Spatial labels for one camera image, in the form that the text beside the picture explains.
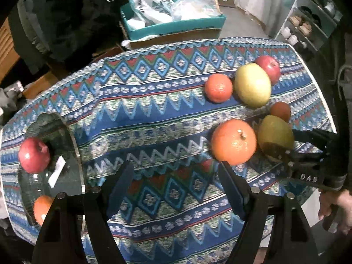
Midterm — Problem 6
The large orange front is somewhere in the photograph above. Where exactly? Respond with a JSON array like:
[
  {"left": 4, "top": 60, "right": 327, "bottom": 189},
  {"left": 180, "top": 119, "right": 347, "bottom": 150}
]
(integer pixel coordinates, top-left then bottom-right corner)
[{"left": 33, "top": 196, "right": 54, "bottom": 226}]

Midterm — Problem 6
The large orange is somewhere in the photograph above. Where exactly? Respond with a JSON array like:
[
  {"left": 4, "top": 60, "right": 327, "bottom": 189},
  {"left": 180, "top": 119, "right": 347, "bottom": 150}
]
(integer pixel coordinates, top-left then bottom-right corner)
[
  {"left": 211, "top": 119, "right": 257, "bottom": 166},
  {"left": 33, "top": 196, "right": 54, "bottom": 226}
]

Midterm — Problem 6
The yellow-green mango front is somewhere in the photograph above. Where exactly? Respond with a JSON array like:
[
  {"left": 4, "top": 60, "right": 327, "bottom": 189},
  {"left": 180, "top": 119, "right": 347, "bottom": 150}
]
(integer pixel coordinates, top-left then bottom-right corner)
[{"left": 257, "top": 115, "right": 295, "bottom": 156}]

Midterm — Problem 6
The small tangerine front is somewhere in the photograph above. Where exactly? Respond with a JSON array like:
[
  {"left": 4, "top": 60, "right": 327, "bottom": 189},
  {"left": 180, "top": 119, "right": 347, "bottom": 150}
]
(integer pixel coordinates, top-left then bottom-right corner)
[{"left": 270, "top": 101, "right": 291, "bottom": 123}]

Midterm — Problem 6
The small tangerine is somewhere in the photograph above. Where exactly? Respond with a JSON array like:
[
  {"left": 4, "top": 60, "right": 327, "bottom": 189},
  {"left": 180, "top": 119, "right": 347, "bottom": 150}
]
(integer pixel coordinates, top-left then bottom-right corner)
[
  {"left": 204, "top": 73, "right": 233, "bottom": 103},
  {"left": 270, "top": 101, "right": 291, "bottom": 123}
]

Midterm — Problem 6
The red apple front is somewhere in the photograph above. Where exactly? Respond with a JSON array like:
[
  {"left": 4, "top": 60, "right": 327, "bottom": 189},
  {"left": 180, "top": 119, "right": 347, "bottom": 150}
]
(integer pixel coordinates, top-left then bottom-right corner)
[{"left": 18, "top": 137, "right": 51, "bottom": 174}]

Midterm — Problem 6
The red apple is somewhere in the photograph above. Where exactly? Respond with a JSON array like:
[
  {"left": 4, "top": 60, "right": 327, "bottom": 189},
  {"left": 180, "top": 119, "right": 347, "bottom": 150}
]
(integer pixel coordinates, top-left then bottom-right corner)
[
  {"left": 254, "top": 55, "right": 281, "bottom": 86},
  {"left": 18, "top": 137, "right": 51, "bottom": 174}
]

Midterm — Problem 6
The yellow-green pear back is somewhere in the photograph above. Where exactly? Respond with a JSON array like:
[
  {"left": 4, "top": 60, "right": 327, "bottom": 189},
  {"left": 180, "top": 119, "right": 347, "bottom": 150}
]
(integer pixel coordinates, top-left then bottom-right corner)
[{"left": 233, "top": 63, "right": 271, "bottom": 108}]

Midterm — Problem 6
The red apple back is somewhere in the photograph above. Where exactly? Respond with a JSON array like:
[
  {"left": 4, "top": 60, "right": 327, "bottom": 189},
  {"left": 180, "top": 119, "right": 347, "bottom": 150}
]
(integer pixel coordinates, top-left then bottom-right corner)
[{"left": 254, "top": 55, "right": 281, "bottom": 86}]

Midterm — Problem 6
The small tangerine back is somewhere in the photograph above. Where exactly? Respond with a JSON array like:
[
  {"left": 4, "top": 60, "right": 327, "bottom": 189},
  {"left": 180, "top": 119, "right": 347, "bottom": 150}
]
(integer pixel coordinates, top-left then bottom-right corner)
[{"left": 204, "top": 73, "right": 233, "bottom": 103}]

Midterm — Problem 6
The person's right hand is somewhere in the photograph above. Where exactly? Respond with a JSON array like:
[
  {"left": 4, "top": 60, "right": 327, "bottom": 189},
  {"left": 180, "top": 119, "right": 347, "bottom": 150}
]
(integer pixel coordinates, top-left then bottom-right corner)
[{"left": 318, "top": 189, "right": 351, "bottom": 235}]

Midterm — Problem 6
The dark glass fruit plate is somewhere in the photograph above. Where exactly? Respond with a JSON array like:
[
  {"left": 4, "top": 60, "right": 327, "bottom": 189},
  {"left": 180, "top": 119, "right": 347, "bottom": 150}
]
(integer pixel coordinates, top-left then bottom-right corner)
[{"left": 18, "top": 113, "right": 85, "bottom": 228}]

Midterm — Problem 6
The patterned blue tablecloth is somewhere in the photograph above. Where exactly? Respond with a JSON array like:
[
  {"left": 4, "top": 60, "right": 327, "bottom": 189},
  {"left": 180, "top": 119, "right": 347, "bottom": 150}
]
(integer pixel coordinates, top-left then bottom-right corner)
[{"left": 1, "top": 37, "right": 335, "bottom": 263}]

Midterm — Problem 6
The shoe rack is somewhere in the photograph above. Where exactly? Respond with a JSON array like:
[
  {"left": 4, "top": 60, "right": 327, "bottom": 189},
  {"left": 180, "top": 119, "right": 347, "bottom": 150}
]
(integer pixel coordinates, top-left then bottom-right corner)
[{"left": 274, "top": 0, "right": 343, "bottom": 54}]

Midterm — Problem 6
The pile of grey clothes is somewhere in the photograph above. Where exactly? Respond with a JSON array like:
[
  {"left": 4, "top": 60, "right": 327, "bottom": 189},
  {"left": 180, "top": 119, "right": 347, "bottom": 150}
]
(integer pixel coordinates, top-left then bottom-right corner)
[{"left": 0, "top": 81, "right": 24, "bottom": 127}]

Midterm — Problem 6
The wooden drawer box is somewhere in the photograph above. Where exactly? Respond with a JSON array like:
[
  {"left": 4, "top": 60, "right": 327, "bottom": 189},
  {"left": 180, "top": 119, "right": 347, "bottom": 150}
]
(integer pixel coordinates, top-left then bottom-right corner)
[{"left": 23, "top": 71, "right": 59, "bottom": 99}]

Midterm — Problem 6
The wooden louvered wardrobe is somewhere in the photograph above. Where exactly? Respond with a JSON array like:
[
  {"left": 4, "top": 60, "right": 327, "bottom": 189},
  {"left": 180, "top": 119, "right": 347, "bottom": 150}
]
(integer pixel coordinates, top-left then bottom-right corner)
[{"left": 0, "top": 18, "right": 20, "bottom": 82}]

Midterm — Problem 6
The clear plastic bag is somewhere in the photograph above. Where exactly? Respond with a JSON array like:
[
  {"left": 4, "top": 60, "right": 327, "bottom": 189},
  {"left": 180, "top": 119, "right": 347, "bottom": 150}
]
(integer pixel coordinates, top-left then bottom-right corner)
[{"left": 171, "top": 0, "right": 222, "bottom": 22}]

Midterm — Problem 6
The brown cardboard box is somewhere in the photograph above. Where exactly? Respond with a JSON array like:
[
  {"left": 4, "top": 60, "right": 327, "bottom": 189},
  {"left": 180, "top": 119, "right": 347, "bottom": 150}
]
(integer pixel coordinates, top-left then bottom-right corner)
[{"left": 121, "top": 29, "right": 221, "bottom": 50}]

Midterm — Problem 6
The teal plastic bin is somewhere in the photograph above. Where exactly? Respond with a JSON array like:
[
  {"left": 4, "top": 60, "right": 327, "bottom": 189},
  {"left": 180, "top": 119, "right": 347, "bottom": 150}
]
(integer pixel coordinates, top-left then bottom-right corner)
[{"left": 121, "top": 0, "right": 226, "bottom": 40}]

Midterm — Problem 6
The black hanging jacket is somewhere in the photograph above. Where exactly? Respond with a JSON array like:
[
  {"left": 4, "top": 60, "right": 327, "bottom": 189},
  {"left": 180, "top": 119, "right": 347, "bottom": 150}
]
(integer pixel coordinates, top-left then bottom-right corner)
[{"left": 1, "top": 0, "right": 128, "bottom": 74}]

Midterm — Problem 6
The white printed rice bag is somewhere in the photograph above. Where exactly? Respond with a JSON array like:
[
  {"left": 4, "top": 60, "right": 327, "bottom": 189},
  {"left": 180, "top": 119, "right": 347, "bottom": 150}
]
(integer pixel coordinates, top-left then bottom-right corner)
[{"left": 104, "top": 0, "right": 176, "bottom": 26}]

